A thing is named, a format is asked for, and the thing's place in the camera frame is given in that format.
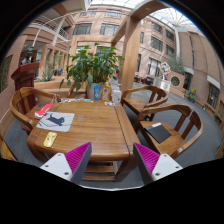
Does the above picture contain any blue tube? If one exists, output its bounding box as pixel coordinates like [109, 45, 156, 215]
[94, 86, 101, 102]

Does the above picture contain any black notebook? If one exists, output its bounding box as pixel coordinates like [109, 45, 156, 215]
[145, 123, 171, 143]

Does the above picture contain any right near wooden armchair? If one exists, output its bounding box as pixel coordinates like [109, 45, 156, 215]
[134, 104, 203, 158]

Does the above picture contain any white plant pot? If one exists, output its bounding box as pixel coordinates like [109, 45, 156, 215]
[86, 83, 102, 100]

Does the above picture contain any red and white box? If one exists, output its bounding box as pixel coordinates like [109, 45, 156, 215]
[35, 104, 53, 118]

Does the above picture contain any wooden table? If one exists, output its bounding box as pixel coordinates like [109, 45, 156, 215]
[27, 101, 139, 182]

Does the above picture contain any green potted plant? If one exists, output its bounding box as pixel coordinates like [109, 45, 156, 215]
[60, 45, 124, 90]

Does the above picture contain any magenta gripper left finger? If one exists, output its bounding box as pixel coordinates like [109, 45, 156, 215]
[41, 142, 92, 184]

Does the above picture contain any dark red podium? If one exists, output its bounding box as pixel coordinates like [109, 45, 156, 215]
[11, 62, 40, 114]

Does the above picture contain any left wooden armchair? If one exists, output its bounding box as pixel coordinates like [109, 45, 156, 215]
[10, 87, 60, 133]

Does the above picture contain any yellow liquid bottle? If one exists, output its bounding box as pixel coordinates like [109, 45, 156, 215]
[101, 82, 110, 101]

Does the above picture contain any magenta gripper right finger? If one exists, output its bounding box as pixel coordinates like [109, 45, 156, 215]
[133, 143, 182, 185]

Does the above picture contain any white pump bottle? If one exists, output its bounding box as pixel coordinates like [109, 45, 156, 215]
[112, 85, 122, 104]

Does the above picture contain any wooden armchair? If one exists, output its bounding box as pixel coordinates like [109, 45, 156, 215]
[121, 86, 168, 115]
[10, 87, 60, 133]
[134, 104, 203, 158]

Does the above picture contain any wooden pillar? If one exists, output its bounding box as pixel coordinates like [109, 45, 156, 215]
[119, 17, 141, 92]

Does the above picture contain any grey cat mouse pad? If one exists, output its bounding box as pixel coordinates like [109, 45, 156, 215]
[37, 112, 75, 132]

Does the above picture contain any right far wooden armchair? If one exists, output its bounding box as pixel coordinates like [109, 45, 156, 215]
[121, 86, 168, 115]

